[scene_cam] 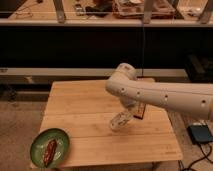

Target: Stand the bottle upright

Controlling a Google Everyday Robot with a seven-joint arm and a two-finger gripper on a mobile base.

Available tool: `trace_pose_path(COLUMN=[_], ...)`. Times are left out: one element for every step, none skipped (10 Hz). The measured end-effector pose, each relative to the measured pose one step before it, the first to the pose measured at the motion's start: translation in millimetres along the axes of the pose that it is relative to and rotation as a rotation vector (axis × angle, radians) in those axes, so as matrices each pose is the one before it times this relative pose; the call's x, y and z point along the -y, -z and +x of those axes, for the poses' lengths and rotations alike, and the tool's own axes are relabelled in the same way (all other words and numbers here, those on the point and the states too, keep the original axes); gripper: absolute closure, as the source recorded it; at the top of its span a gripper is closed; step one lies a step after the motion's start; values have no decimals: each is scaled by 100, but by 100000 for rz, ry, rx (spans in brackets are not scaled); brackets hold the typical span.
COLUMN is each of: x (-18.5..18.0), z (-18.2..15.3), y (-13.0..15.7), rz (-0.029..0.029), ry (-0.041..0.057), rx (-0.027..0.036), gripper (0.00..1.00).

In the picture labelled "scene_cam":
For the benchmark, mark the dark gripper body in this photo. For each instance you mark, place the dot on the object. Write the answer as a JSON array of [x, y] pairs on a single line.
[[140, 111]]

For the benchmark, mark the green plate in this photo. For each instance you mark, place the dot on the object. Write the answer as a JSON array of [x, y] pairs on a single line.
[[40, 144]]

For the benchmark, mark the clear plastic bottle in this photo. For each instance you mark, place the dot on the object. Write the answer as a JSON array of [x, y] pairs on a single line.
[[120, 119]]

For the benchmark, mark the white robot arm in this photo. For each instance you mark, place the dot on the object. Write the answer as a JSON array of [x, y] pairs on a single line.
[[196, 100]]

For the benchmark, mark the clear plastic container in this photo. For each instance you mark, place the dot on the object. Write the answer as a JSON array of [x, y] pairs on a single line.
[[135, 8]]

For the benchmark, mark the wooden bench shelf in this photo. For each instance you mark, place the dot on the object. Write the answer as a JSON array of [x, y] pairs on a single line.
[[195, 13]]

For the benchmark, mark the black box on floor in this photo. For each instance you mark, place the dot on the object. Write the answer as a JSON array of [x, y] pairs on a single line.
[[200, 134]]

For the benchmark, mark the brown food piece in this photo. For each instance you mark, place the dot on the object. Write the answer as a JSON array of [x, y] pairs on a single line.
[[49, 152]]

